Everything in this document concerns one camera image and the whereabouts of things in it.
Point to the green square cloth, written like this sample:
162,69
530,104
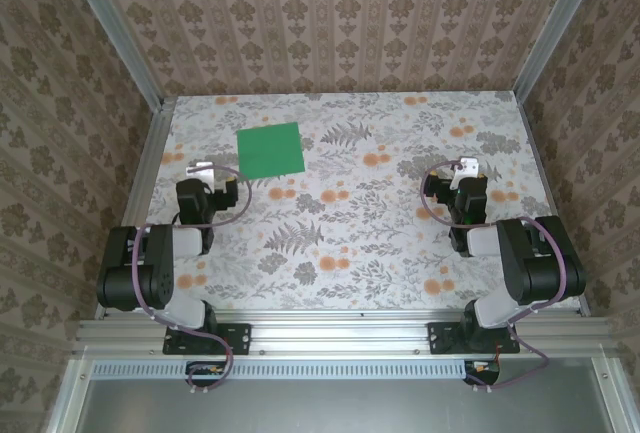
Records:
270,150

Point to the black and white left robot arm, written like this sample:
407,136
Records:
125,278

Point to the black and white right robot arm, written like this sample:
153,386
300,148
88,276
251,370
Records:
540,273

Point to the grey sheet metal panel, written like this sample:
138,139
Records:
340,408

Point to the floral patterned table cover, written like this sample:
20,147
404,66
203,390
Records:
360,233

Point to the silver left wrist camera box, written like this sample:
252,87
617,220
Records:
199,170

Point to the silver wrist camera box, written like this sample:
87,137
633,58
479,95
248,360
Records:
199,170
469,165

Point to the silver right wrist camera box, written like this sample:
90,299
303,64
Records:
469,165

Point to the aluminium table side rail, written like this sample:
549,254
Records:
145,178

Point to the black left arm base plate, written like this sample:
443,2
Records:
235,338

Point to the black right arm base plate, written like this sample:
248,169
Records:
442,338

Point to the long aluminium mounting rail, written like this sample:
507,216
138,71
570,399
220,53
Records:
340,333

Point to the slanted aluminium frame post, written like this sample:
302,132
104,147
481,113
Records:
560,28
115,28

